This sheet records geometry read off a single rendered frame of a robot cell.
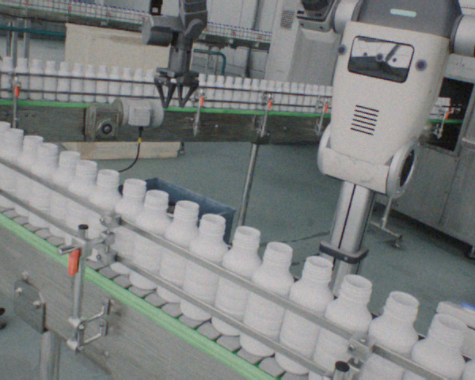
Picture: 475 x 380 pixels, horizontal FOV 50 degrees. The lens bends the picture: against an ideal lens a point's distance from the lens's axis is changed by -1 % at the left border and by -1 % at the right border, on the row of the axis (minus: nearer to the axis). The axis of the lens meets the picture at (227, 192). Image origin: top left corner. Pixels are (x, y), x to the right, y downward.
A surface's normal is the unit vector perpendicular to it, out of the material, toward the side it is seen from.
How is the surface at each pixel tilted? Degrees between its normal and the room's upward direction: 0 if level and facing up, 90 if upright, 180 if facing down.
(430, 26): 90
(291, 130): 90
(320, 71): 90
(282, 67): 90
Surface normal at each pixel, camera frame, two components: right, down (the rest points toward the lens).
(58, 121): 0.58, 0.35
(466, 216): -0.79, 0.05
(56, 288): -0.58, 0.16
